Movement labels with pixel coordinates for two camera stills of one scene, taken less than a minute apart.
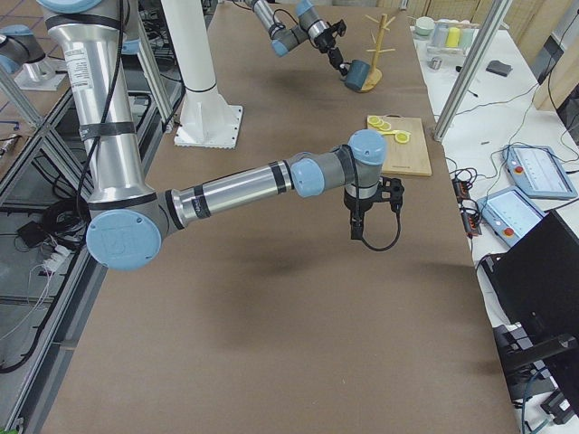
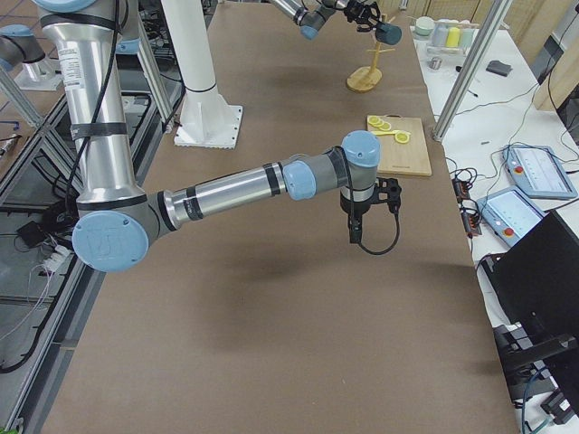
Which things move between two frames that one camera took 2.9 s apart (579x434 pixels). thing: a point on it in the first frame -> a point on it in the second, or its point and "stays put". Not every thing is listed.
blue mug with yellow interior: x=356 y=74 -> x=388 y=33
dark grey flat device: x=499 y=68 stays put
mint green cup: x=424 y=27 stays put
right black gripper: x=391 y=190 stays put
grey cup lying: x=440 y=34 stays put
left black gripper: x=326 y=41 -> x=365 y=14
